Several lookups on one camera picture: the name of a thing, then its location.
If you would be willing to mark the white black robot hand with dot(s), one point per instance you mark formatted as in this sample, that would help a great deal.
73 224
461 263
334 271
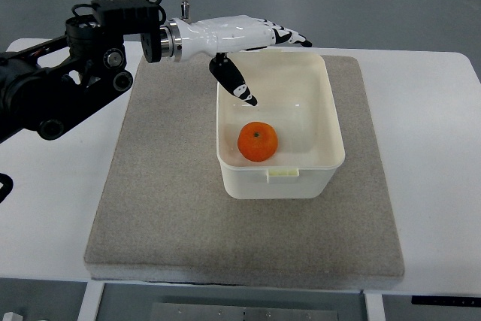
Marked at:
219 37

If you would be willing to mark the orange fruit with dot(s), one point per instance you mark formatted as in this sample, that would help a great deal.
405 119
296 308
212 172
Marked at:
257 141

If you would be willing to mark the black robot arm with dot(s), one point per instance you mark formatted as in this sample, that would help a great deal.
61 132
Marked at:
54 86

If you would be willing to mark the white plastic box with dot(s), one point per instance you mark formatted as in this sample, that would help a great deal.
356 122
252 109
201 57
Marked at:
294 96

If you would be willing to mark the grey felt mat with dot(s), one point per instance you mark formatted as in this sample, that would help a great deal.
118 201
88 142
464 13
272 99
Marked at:
164 213

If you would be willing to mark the grey metal plate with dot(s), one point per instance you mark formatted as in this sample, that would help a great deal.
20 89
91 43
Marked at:
173 311

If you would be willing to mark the white table leg left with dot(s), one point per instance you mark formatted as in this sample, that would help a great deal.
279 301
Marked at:
91 301

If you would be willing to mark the white table leg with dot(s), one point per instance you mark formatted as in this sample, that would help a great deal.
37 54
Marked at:
91 301
375 307

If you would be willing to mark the small white block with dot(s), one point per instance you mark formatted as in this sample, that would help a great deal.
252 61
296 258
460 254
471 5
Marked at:
11 316

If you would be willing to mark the white table leg right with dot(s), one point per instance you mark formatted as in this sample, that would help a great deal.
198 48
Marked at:
375 307

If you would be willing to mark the black control panel strip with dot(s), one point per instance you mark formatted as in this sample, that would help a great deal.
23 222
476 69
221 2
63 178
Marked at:
454 301

